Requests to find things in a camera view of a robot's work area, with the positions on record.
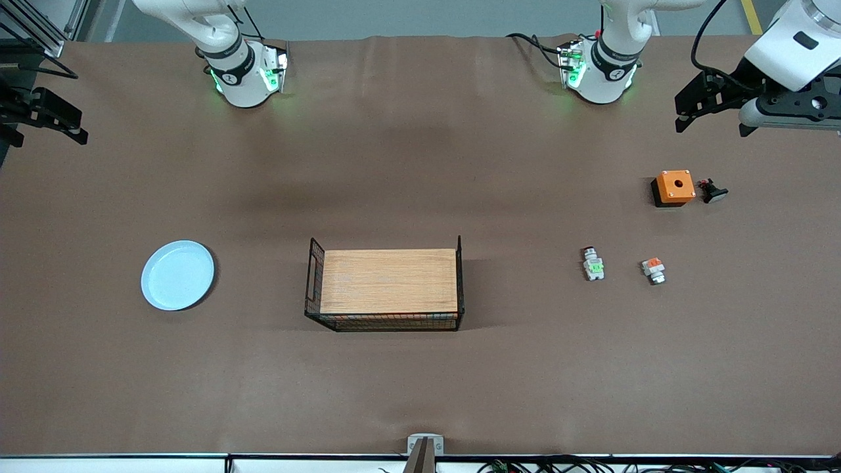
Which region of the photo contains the black cable bundle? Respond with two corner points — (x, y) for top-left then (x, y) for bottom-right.
(378, 457), (841, 473)

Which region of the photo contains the black wire basket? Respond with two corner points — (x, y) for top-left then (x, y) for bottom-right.
(304, 235), (465, 332)

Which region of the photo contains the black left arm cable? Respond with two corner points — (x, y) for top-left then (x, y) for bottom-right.
(690, 0), (751, 84)

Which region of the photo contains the light wooden board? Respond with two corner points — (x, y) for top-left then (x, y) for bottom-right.
(320, 248), (459, 315)

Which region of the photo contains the orange button enclosure box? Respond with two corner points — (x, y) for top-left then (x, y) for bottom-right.
(650, 169), (696, 208)

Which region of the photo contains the black arm base cable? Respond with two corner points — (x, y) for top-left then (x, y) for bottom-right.
(506, 33), (567, 70)

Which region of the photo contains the black pushbutton head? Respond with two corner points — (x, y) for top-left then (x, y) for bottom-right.
(698, 177), (729, 204)

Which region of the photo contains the aluminium frame profile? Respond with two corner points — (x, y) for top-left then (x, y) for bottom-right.
(0, 0), (89, 60)

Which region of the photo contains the light blue round plate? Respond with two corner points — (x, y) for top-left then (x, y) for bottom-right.
(141, 240), (216, 311)

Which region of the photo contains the brown table cover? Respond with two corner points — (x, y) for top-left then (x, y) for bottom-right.
(0, 34), (841, 457)

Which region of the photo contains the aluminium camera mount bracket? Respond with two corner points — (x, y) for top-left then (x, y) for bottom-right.
(406, 434), (445, 473)

